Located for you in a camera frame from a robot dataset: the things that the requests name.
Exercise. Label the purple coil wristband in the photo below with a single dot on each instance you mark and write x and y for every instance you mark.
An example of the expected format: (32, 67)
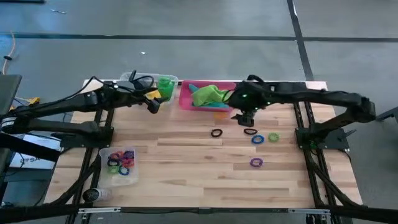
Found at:
(251, 162)
(132, 156)
(126, 153)

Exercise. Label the green sports bottle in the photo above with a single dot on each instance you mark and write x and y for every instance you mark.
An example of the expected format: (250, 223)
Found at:
(165, 88)

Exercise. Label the silver frame bracket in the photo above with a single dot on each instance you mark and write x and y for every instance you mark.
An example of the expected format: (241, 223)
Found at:
(308, 211)
(99, 210)

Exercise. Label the grey floor scrap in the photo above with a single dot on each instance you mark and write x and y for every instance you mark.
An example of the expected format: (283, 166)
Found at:
(58, 12)

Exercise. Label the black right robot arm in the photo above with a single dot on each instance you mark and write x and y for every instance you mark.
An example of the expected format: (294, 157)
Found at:
(311, 95)

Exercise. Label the blue coil wristband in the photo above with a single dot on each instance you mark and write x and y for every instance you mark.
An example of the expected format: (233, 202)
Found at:
(252, 139)
(119, 171)

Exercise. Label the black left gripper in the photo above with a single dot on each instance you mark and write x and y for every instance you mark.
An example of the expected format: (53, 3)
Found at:
(150, 104)

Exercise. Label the black slanted beam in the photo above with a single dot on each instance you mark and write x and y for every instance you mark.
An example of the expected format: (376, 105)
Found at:
(18, 146)

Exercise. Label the black coil wristband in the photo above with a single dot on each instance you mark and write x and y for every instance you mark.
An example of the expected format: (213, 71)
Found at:
(245, 132)
(108, 162)
(212, 133)

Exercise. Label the green cloth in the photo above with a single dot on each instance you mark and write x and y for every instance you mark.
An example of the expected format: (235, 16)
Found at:
(206, 95)

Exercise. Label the green coil wristband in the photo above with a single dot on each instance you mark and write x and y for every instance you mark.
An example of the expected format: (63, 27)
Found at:
(109, 170)
(269, 137)

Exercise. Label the black side desk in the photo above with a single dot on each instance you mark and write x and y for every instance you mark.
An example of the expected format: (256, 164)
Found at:
(7, 93)

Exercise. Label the small clear plastic container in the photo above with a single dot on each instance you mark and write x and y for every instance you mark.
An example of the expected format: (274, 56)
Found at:
(124, 182)

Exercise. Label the pink plastic bin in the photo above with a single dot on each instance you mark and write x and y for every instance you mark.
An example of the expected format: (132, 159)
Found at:
(185, 99)

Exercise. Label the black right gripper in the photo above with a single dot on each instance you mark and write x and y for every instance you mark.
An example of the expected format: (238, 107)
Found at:
(247, 117)

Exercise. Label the black metal rig frame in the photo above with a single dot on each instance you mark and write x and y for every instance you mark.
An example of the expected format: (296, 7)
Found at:
(301, 118)

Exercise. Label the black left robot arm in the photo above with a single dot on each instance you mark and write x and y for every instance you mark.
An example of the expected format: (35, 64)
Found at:
(62, 104)

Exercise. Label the large clear plastic bin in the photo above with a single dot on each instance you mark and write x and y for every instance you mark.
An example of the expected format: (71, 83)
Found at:
(127, 78)

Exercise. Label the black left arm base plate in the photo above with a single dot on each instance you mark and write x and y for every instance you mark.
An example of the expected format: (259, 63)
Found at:
(71, 141)

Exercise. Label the white beverage can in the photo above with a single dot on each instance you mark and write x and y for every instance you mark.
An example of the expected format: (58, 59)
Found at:
(91, 195)

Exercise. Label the red coil wristband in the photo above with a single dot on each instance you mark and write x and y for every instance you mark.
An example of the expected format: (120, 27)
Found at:
(133, 163)
(115, 154)

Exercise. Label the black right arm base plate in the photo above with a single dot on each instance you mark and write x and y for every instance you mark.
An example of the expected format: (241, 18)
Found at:
(335, 143)

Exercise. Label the white cardboard box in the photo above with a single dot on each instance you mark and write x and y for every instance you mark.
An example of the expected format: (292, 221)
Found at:
(31, 163)

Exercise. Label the yellow sports bottle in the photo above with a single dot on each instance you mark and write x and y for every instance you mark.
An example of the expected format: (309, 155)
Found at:
(154, 95)

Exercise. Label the black chair base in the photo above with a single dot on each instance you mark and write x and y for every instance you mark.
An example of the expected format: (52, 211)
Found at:
(388, 114)

